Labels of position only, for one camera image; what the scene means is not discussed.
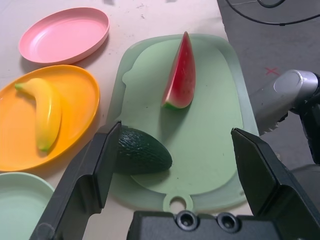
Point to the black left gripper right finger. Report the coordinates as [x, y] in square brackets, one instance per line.
[275, 185]

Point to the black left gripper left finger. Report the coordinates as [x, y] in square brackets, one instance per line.
[85, 180]

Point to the dark green toy avocado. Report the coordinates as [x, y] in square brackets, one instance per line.
[142, 155]

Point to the yellow toy banana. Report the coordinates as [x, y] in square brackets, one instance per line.
[47, 112]

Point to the red toy watermelon slice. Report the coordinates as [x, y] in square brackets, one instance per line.
[182, 80]

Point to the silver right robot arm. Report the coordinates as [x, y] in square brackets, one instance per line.
[282, 95]

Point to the light green plastic plate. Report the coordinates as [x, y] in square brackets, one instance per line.
[20, 207]

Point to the yellow plastic plate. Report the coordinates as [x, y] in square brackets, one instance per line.
[75, 100]

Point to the green cutting board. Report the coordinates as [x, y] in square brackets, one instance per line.
[212, 125]

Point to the pink plastic plate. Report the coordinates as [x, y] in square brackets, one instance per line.
[62, 37]

